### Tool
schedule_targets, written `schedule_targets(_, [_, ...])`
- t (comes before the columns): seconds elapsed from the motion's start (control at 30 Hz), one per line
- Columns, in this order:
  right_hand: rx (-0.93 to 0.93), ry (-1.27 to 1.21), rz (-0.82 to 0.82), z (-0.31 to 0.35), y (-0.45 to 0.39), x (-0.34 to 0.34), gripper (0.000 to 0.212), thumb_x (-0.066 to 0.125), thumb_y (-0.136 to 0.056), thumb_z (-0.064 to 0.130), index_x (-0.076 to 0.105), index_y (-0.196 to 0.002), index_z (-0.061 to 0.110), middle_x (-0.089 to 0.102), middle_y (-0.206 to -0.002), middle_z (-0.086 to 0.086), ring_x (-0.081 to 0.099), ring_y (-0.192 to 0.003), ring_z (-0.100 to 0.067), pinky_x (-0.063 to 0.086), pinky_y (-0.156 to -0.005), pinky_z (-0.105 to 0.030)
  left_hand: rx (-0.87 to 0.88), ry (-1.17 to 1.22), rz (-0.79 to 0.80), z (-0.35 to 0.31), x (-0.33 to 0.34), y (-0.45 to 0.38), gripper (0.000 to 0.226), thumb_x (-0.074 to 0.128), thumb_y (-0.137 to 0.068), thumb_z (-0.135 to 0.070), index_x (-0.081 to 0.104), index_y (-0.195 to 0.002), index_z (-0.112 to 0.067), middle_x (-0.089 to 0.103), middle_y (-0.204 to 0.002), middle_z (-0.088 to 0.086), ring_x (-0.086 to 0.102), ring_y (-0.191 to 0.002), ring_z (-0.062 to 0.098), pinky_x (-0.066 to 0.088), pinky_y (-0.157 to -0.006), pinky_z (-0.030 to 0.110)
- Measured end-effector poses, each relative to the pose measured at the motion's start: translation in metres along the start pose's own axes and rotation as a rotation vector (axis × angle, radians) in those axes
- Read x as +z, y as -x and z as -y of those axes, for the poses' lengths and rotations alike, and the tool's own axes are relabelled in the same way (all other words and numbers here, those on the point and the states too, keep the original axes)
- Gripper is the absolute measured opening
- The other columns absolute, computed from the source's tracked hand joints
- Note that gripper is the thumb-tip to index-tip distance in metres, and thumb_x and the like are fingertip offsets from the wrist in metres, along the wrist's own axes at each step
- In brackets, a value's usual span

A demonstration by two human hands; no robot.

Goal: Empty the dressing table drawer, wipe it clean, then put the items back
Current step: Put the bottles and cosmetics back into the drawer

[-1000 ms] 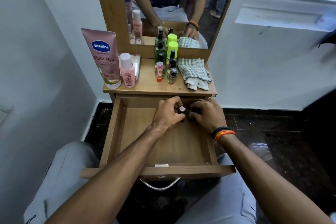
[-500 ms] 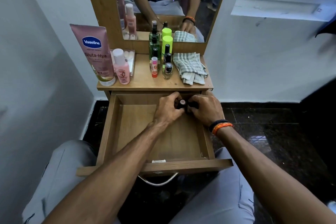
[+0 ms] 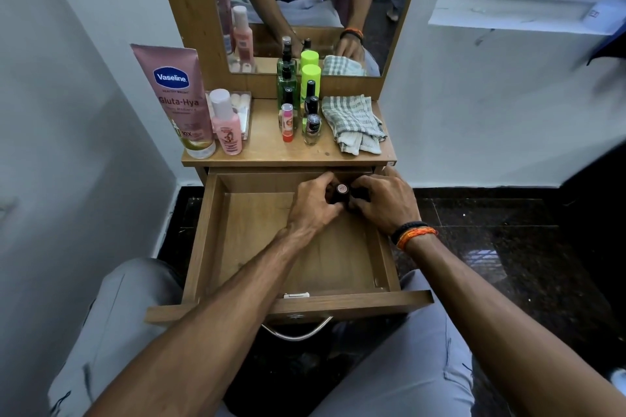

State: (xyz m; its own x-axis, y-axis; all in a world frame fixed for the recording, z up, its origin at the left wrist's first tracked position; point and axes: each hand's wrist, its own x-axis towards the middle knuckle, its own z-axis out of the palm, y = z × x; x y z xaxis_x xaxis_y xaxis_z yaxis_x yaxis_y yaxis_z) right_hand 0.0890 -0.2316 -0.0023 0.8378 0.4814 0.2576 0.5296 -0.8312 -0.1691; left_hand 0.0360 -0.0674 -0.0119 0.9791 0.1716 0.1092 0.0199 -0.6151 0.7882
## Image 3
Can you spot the person's left hand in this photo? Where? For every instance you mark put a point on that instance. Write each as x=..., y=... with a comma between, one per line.
x=308, y=209

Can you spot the person's right hand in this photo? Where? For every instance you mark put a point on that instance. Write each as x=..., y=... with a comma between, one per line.
x=389, y=204

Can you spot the person's left thumb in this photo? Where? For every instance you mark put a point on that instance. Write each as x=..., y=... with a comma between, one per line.
x=333, y=208

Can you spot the person's right thumb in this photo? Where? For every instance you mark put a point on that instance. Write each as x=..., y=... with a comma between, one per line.
x=358, y=208

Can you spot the black lipstick tube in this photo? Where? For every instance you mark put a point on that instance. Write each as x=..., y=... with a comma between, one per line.
x=342, y=191

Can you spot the person's right forearm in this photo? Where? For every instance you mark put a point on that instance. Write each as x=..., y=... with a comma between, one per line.
x=503, y=333

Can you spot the person's left forearm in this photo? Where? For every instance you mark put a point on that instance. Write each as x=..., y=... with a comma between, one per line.
x=215, y=328

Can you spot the orange thread wristband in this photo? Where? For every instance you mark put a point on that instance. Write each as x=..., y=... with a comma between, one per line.
x=415, y=237

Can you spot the clear nail polish bottle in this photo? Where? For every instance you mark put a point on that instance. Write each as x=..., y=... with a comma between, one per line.
x=313, y=131

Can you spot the wooden dressing table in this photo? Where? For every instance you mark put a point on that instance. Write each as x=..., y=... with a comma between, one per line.
x=274, y=150

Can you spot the wooden drawer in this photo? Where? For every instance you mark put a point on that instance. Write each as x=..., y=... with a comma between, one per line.
x=249, y=231

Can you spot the checkered grey cloth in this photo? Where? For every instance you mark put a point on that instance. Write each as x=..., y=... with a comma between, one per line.
x=353, y=121

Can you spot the white drawer lock plate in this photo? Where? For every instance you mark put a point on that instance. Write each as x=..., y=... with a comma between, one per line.
x=296, y=295

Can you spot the pink orange lip balm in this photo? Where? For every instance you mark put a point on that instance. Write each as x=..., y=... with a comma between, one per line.
x=287, y=122

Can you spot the dark nail polish bottle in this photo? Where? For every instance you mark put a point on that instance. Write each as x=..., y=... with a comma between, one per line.
x=311, y=106

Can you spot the tall black capped bottle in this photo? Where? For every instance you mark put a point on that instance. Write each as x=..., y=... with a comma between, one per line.
x=310, y=89

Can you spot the small pink bottle white cap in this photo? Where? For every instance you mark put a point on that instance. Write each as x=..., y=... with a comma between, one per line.
x=226, y=128

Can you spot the clear plastic cotton pad box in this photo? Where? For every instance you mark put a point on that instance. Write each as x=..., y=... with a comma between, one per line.
x=243, y=109

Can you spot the neon green capped bottle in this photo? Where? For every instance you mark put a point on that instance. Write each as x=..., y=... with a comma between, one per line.
x=310, y=75

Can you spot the green spray bottle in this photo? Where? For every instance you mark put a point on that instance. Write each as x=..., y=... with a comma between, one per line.
x=286, y=82

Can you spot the pink lotion tube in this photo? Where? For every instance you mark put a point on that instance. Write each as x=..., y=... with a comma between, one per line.
x=178, y=99

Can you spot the mirror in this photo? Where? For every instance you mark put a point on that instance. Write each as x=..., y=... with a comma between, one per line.
x=313, y=1

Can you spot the grey trousers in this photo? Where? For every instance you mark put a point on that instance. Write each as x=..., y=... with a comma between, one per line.
x=122, y=314

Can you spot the white window sill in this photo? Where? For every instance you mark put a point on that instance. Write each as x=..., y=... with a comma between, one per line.
x=518, y=6

